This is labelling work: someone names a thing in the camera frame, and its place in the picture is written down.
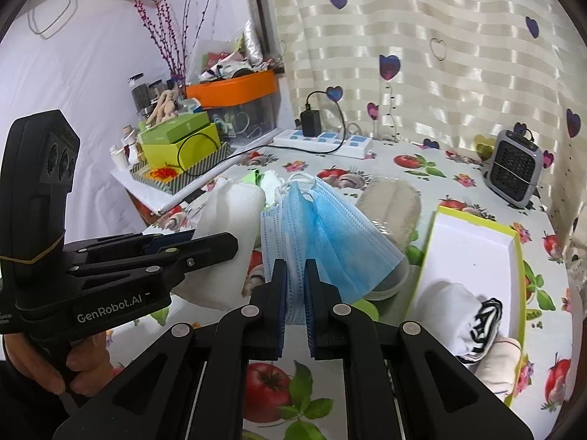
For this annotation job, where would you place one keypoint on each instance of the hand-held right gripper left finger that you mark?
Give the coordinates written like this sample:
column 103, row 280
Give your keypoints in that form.
column 279, row 302

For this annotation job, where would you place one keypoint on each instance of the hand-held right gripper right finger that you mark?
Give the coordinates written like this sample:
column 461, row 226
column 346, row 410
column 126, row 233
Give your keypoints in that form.
column 312, row 307

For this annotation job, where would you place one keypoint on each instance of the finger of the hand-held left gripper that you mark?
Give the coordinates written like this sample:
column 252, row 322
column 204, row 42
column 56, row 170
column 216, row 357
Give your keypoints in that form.
column 169, row 239
column 206, row 252

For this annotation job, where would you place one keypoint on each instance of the white cloth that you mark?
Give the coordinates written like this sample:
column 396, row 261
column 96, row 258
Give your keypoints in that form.
column 224, row 211

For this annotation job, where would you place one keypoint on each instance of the blue face mask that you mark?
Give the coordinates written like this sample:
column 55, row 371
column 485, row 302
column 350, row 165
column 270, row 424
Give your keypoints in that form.
column 321, row 238

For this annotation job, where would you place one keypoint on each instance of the pale grey sock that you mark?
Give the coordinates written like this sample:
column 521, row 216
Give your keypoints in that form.
column 445, row 311

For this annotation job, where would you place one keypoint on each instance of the yellow-green shallow cardboard box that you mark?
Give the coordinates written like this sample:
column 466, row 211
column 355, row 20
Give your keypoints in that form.
column 467, row 256

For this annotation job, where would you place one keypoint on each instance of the black white striped sock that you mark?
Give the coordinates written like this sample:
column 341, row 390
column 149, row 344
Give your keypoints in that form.
column 481, row 325

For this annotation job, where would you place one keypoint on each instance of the person's left hand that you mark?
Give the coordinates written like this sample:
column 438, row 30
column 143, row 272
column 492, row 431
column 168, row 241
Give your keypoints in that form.
column 32, row 366

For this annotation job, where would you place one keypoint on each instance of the striped patterned gift box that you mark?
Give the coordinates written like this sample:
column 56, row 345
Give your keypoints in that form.
column 156, row 175

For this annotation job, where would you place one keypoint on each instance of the small side cabinet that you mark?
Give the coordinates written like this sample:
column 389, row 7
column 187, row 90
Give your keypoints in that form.
column 121, row 176

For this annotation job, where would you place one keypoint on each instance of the clear jar dark contents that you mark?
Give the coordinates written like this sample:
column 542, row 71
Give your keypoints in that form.
column 390, row 284

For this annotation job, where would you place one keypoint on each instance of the small white bottle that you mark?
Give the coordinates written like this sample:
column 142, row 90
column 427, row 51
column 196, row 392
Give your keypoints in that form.
column 120, row 158

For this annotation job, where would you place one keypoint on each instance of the yellow-green deep cardboard box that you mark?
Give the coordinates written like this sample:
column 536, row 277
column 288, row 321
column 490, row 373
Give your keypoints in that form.
column 202, row 146

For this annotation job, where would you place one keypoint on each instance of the green cardboard box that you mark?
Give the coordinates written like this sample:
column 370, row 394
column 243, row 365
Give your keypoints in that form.
column 174, row 128

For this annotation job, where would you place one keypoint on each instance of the beige cloth roll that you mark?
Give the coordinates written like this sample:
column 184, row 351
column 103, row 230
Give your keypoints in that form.
column 390, row 201

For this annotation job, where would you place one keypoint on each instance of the wooden jointed doll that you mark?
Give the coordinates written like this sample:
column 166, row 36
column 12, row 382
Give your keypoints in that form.
column 165, row 105

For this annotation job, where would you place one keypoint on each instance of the dark lidded glass jar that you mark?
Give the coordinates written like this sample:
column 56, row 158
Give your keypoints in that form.
column 136, row 91
column 157, row 91

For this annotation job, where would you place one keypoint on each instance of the fruit print tablecloth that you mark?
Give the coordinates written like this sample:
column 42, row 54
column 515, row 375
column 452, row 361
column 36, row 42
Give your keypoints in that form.
column 390, row 165

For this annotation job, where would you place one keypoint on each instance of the orange lidded storage box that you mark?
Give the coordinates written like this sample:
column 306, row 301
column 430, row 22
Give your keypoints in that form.
column 234, row 87

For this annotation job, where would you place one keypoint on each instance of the white blue power strip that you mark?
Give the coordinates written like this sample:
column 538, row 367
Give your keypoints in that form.
column 330, row 140

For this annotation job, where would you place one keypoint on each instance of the purple flower branches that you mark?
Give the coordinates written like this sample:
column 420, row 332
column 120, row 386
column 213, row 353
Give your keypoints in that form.
column 176, row 66

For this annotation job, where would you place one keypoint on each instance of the pile of assorted packets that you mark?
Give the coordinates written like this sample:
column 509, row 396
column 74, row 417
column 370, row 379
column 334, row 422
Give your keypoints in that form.
column 220, row 62

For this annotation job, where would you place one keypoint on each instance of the silver foil bag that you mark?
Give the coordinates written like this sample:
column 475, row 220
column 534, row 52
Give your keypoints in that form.
column 253, row 41

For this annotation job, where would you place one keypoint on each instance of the small grey heater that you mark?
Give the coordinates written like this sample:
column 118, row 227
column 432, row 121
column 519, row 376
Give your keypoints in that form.
column 513, row 169

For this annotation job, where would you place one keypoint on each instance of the heart print curtain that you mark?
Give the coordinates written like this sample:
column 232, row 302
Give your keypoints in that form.
column 412, row 32

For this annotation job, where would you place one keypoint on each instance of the dark window frame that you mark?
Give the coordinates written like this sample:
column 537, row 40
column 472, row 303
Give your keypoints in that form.
column 259, row 0

